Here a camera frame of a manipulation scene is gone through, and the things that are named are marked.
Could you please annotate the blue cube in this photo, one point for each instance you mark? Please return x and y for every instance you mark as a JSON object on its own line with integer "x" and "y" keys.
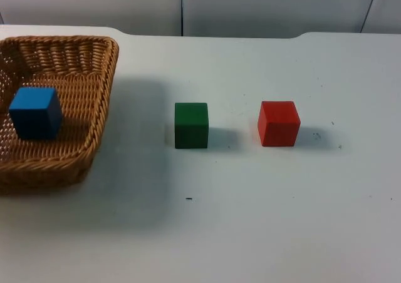
{"x": 34, "y": 114}

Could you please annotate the red cube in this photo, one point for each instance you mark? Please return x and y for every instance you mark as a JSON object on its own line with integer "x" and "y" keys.
{"x": 277, "y": 125}

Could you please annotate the pale brown wicker basket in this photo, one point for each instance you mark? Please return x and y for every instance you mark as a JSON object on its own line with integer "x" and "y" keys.
{"x": 78, "y": 114}

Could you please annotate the green cube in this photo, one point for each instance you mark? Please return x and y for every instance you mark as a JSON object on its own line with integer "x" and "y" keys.
{"x": 191, "y": 126}

